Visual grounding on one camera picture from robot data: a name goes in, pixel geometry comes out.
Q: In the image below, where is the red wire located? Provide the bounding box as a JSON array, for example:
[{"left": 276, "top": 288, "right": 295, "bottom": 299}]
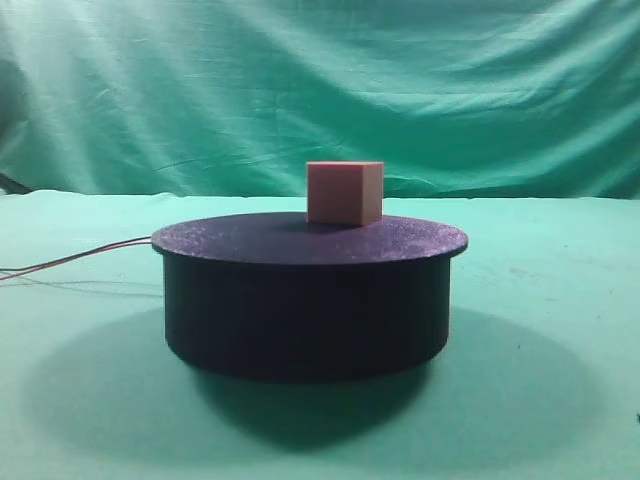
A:
[{"left": 0, "top": 238, "right": 153, "bottom": 274}]

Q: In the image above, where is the black wire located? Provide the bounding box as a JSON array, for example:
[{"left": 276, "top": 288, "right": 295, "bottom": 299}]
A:
[{"left": 0, "top": 241, "right": 153, "bottom": 282}]

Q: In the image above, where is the pink cube block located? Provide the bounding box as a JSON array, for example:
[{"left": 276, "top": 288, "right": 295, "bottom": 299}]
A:
[{"left": 306, "top": 161, "right": 385, "bottom": 226}]

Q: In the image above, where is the black round turntable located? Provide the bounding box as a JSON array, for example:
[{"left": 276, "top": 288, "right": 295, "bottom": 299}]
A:
[{"left": 151, "top": 212, "right": 469, "bottom": 384}]

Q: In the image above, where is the green backdrop cloth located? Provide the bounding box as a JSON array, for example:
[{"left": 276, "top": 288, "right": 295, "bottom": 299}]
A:
[{"left": 1, "top": 1, "right": 639, "bottom": 199}]

